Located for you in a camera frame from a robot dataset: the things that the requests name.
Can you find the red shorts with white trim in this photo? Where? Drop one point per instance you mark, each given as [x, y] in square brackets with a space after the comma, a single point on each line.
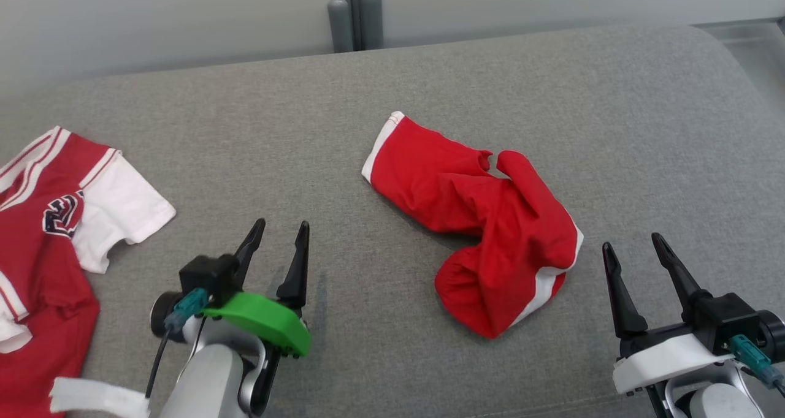
[490, 222]

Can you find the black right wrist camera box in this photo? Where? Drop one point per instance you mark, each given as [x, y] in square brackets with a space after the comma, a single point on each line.
[723, 320]

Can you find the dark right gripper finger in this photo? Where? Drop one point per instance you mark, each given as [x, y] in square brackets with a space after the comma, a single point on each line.
[681, 277]
[622, 301]

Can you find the grey fabric sofa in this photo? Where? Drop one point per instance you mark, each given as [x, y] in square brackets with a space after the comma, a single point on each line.
[392, 99]

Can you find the red and white basketball jersey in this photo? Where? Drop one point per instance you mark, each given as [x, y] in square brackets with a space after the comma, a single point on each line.
[43, 265]

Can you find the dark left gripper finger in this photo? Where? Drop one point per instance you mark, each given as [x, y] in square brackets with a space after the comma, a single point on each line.
[297, 277]
[250, 249]

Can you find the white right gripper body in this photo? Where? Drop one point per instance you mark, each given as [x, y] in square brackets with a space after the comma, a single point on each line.
[662, 360]

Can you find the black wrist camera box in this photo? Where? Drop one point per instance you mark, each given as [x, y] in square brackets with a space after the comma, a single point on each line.
[723, 320]
[205, 274]

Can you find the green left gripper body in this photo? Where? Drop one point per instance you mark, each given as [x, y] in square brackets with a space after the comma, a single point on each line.
[264, 320]

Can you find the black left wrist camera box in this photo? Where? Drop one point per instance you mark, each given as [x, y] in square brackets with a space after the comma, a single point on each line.
[205, 274]

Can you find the grey partition post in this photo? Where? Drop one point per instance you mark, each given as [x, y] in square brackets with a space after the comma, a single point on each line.
[356, 13]

